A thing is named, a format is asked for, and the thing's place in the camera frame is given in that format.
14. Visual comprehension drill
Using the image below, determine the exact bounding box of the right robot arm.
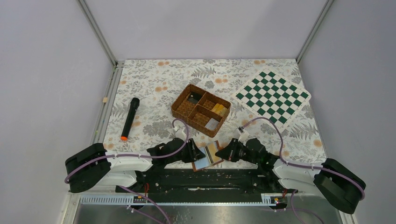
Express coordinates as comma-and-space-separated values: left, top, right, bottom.
215, 138, 366, 214

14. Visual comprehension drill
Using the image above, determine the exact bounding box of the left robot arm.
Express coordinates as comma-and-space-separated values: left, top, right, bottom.
65, 138, 206, 193

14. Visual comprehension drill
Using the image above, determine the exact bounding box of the grey card in basket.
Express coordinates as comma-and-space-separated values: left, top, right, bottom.
205, 118, 219, 131

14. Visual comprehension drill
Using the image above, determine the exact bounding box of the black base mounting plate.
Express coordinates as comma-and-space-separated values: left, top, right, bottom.
129, 168, 293, 203

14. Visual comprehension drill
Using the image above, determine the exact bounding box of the brown woven divided basket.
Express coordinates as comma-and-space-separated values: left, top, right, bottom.
171, 84, 231, 138

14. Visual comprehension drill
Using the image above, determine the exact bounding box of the yellow block in basket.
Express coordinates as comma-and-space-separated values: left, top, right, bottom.
211, 104, 228, 117

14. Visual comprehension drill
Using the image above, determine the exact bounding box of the black item in basket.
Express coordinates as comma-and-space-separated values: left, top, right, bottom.
187, 92, 202, 105

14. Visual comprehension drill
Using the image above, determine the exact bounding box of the green white chessboard mat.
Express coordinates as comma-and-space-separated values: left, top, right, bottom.
232, 69, 311, 132

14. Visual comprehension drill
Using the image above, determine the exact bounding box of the black microphone orange end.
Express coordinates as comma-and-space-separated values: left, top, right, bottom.
120, 98, 140, 141

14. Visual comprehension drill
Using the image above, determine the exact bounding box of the floral patterned table mat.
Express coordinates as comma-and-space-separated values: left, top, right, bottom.
103, 59, 326, 163

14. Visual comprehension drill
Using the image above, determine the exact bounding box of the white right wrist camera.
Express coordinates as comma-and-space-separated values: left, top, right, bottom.
237, 126, 249, 142

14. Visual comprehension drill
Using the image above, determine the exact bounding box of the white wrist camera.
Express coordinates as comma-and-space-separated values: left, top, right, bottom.
173, 126, 187, 140
237, 126, 249, 142

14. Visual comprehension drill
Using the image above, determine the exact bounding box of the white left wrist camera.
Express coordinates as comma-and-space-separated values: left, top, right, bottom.
173, 126, 187, 140

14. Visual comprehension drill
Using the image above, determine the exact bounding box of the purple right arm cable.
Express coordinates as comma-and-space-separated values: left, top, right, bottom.
239, 117, 366, 224

